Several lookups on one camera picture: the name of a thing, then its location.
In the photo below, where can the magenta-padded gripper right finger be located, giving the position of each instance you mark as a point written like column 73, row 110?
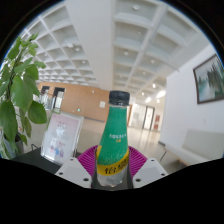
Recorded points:
column 150, row 170

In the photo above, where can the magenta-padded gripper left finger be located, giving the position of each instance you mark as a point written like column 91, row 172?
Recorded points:
column 73, row 171

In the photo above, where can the green plastic drink bottle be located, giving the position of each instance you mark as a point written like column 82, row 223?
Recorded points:
column 113, row 140

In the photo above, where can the clear acrylic sign stand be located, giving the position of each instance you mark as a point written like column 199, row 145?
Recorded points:
column 61, row 136

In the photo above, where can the long white bench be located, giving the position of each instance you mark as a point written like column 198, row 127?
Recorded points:
column 200, row 146

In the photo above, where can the green leafy potted plant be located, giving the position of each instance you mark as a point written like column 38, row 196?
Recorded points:
column 20, row 93

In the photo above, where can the dark framed landscape picture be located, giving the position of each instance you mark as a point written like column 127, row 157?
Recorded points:
column 210, row 81

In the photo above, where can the recessed ceiling lights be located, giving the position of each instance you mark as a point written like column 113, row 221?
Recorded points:
column 126, row 52

